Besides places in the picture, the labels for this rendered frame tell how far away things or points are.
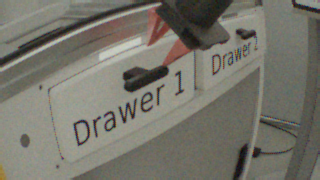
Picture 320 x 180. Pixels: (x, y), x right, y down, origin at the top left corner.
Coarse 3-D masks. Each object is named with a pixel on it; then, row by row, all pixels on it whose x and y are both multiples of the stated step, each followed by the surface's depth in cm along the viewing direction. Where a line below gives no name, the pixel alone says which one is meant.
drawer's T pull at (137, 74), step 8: (128, 72) 56; (136, 72) 56; (144, 72) 56; (152, 72) 56; (160, 72) 57; (168, 72) 58; (128, 80) 54; (136, 80) 54; (144, 80) 55; (152, 80) 56; (128, 88) 53; (136, 88) 54
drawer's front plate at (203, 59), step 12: (228, 24) 76; (240, 24) 80; (252, 24) 86; (240, 36) 81; (216, 48) 74; (228, 48) 77; (240, 48) 82; (252, 48) 88; (204, 60) 71; (216, 60) 74; (240, 60) 83; (204, 72) 72; (228, 72) 79; (204, 84) 73
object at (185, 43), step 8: (160, 8) 51; (160, 16) 51; (168, 16) 50; (168, 24) 51; (176, 24) 50; (176, 32) 50; (184, 32) 51; (176, 40) 51; (184, 40) 50; (192, 40) 51; (176, 48) 52; (184, 48) 50; (192, 48) 50; (168, 56) 55; (176, 56) 53; (168, 64) 57
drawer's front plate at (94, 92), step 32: (128, 64) 57; (160, 64) 62; (192, 64) 69; (64, 96) 48; (96, 96) 54; (128, 96) 59; (160, 96) 64; (192, 96) 71; (64, 128) 49; (96, 128) 55; (128, 128) 60
